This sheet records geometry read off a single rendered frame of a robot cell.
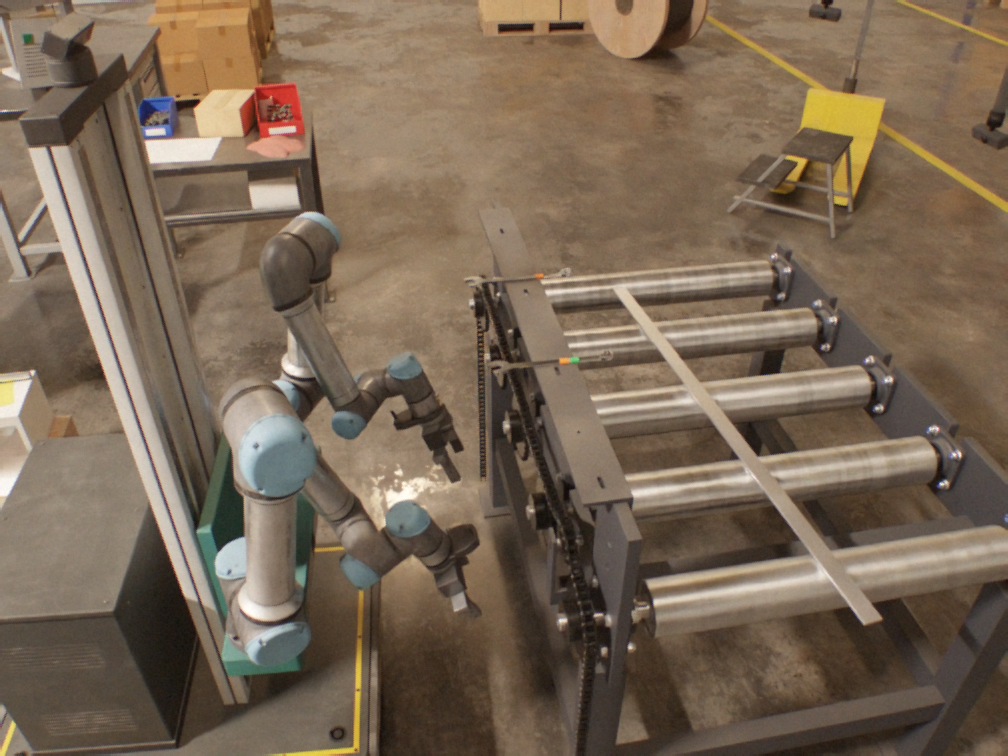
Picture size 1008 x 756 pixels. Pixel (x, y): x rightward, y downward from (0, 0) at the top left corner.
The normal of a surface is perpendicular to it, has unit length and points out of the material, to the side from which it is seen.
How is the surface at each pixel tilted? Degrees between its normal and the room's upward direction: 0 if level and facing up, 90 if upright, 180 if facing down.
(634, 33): 90
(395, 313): 0
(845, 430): 0
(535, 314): 0
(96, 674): 90
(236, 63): 90
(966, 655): 90
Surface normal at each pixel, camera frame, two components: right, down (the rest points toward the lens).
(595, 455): 0.00, -0.81
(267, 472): 0.52, 0.40
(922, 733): -0.98, 0.11
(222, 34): 0.22, 0.58
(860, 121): -0.45, 0.53
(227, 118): -0.02, 0.59
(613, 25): -0.78, 0.37
